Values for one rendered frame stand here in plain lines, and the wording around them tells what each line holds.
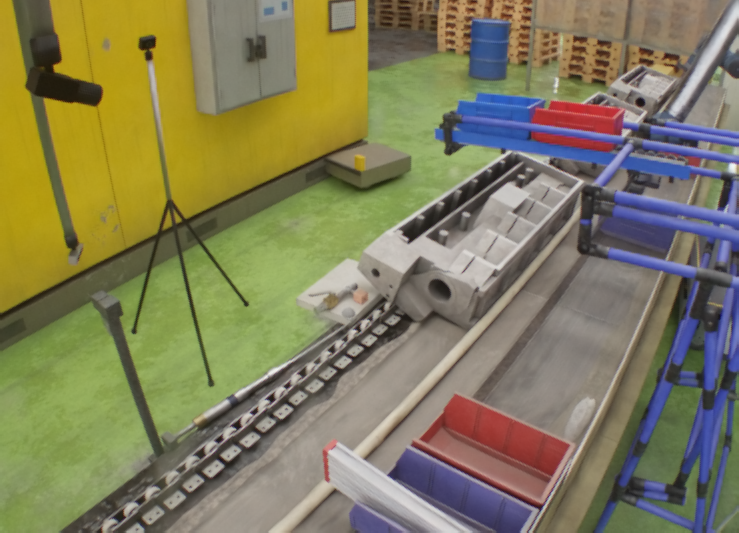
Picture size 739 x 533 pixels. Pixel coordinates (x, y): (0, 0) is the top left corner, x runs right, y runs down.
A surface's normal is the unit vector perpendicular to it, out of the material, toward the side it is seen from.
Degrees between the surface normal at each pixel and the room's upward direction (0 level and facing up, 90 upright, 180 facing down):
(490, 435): 88
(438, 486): 88
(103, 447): 0
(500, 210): 45
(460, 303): 90
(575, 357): 0
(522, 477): 0
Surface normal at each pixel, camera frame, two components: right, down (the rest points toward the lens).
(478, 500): -0.59, 0.38
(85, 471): 0.00, -0.86
